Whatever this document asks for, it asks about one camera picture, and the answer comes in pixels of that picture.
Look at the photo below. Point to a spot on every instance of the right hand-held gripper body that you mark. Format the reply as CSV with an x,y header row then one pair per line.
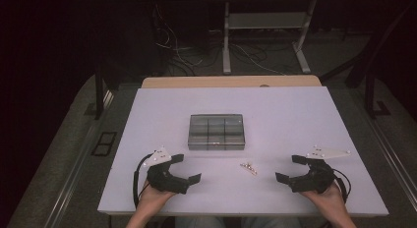
x,y
316,182

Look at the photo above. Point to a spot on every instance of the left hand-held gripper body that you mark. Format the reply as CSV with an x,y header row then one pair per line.
x,y
164,183

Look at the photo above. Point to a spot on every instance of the clear plastic compartment box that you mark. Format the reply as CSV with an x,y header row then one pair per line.
x,y
216,133

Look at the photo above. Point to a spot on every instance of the person's left hand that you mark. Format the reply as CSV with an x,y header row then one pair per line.
x,y
152,200

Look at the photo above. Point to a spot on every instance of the person's right hand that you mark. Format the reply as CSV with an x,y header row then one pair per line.
x,y
329,201

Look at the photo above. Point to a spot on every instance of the small pearl jewellery piece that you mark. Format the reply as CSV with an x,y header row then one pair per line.
x,y
249,168

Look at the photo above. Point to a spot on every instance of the wooden table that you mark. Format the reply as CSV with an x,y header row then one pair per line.
x,y
229,81

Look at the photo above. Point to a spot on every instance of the black metal stand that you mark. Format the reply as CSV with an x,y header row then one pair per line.
x,y
99,97
370,90

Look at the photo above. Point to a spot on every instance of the grey metal stand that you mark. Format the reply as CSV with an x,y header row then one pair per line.
x,y
267,21

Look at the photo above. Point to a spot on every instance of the black floor socket frame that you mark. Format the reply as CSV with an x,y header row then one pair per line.
x,y
104,143

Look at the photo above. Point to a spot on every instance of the metal floor rail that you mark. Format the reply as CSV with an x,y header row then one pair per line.
x,y
393,159
78,169

